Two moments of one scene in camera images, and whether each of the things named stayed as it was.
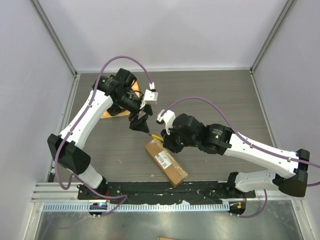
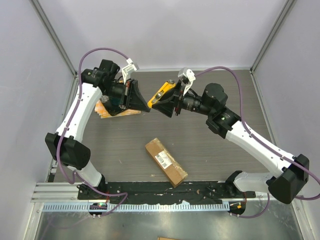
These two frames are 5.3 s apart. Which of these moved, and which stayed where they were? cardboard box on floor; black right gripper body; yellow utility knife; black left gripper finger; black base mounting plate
Moved: yellow utility knife; black left gripper finger; black right gripper body
Stayed: black base mounting plate; cardboard box on floor
